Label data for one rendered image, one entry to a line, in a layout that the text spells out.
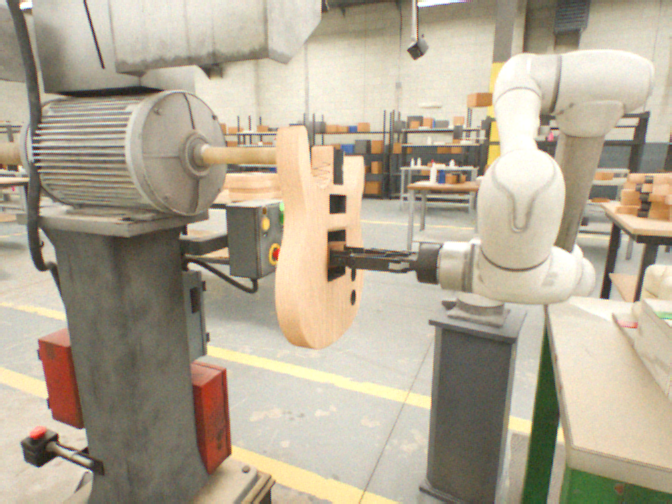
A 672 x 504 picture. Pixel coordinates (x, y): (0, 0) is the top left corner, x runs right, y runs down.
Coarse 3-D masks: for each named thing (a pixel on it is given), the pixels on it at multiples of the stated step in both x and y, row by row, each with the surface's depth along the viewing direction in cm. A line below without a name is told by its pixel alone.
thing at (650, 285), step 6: (648, 276) 77; (654, 276) 77; (648, 282) 77; (654, 282) 77; (660, 282) 76; (642, 288) 79; (648, 288) 78; (654, 288) 77; (642, 294) 79; (648, 294) 78; (654, 294) 77; (642, 300) 79
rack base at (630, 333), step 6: (618, 318) 80; (624, 318) 80; (630, 318) 80; (636, 318) 80; (618, 324) 79; (624, 330) 76; (630, 330) 75; (636, 330) 75; (630, 336) 73; (630, 342) 72
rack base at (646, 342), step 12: (648, 300) 68; (660, 300) 68; (648, 312) 66; (648, 324) 65; (660, 324) 61; (636, 336) 70; (648, 336) 65; (660, 336) 61; (636, 348) 69; (648, 348) 64; (660, 348) 60; (648, 360) 64; (660, 360) 60; (660, 372) 59; (660, 384) 59
